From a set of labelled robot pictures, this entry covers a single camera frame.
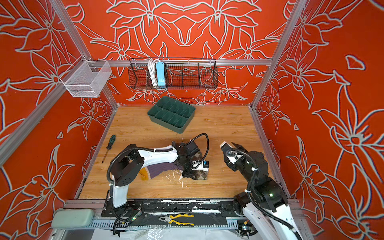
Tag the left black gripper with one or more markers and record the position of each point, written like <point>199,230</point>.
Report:
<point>187,174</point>

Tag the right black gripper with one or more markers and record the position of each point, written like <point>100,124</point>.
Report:
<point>230,162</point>

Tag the beige brown argyle sock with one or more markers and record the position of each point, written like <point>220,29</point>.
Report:
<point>199,175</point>

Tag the purple yellow blue sock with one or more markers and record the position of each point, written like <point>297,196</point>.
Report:
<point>149,172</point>

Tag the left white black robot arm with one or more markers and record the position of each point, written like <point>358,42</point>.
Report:
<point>125,167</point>

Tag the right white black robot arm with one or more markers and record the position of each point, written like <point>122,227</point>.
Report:
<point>263,202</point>

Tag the green divided organizer tray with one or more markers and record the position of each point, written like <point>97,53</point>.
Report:
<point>172,114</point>

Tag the light blue box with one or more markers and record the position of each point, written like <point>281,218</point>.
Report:
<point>161,72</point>

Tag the pale green pad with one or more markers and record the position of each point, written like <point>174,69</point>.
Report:
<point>72,218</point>

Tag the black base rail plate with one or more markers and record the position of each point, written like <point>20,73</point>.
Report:
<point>221,206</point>

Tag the yellow handled pliers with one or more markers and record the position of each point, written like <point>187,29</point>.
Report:
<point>174,219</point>

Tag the green handled screwdriver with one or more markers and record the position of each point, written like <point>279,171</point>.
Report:
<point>109,146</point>

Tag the black wire wall basket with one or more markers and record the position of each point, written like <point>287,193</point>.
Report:
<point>181,74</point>

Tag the white mesh wall basket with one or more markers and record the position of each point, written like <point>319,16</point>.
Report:
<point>86,81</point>

